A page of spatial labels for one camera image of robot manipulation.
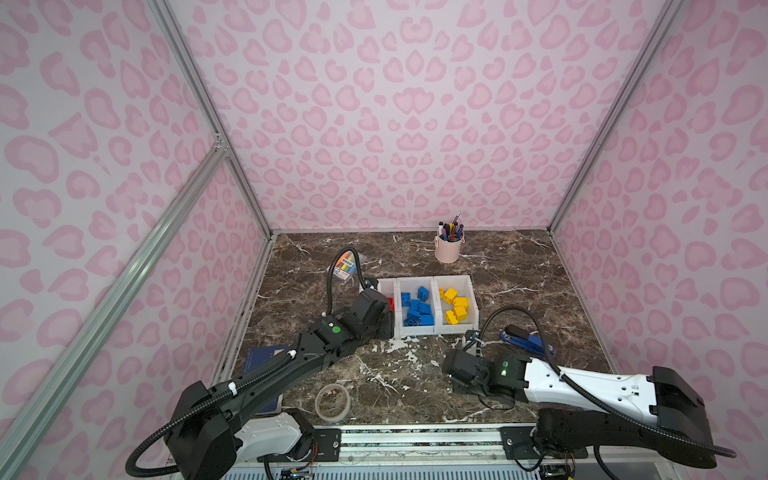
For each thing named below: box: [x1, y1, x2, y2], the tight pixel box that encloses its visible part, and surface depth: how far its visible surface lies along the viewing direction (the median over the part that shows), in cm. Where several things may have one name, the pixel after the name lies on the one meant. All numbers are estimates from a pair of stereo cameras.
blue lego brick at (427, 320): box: [421, 314, 435, 326], surface depth 95 cm
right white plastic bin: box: [433, 275, 479, 335], surface depth 95 cm
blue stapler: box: [500, 324, 556, 355], surface depth 90 cm
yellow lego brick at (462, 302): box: [453, 297, 469, 309], surface depth 99 cm
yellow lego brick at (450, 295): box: [444, 288, 459, 305], surface depth 100 cm
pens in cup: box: [438, 212, 464, 242], surface depth 106 cm
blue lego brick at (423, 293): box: [417, 286, 430, 302], surface depth 100 cm
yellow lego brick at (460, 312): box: [454, 305, 467, 321], surface depth 95 cm
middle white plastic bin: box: [396, 276, 439, 337], surface depth 95 cm
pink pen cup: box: [434, 235, 465, 264], surface depth 108 cm
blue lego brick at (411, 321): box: [402, 315, 420, 326], surface depth 95 cm
